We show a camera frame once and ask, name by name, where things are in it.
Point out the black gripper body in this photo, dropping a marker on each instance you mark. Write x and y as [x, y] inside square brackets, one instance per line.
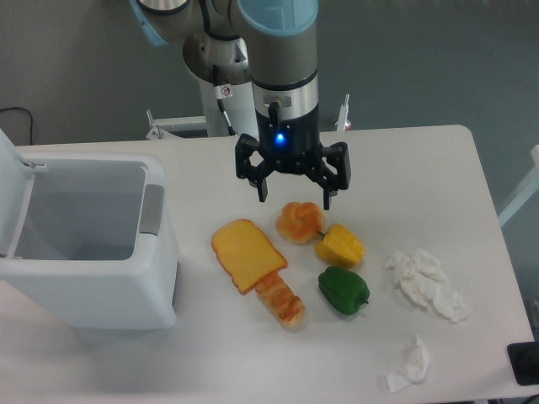
[293, 146]

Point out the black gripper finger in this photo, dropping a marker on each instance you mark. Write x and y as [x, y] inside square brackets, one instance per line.
[328, 167]
[246, 146]

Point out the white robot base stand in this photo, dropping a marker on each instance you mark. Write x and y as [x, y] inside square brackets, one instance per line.
[276, 76]

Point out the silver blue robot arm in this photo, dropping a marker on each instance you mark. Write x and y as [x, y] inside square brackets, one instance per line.
[168, 21]

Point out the round knotted bread roll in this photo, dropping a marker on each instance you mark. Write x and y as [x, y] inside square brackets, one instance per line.
[300, 223]

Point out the square toast bread slice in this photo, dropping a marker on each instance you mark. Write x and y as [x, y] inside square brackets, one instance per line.
[246, 253]

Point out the long twisted bread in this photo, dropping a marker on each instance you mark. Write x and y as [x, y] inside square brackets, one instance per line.
[278, 297]

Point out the yellow bell pepper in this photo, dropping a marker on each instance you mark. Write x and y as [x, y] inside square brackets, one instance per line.
[340, 247]

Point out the green bell pepper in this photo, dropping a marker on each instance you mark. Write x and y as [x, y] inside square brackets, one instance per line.
[344, 290]

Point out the large crumpled white tissue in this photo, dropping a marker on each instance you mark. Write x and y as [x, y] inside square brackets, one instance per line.
[420, 277]

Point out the white trash bin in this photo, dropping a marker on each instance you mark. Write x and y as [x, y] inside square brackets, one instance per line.
[87, 235]

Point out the small crumpled white tissue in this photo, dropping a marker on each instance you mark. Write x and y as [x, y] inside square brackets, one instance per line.
[413, 369]

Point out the black device at edge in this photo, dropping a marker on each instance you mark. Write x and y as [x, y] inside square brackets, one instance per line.
[524, 362]

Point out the white frame at right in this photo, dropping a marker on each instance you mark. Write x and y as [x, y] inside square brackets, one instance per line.
[522, 192]

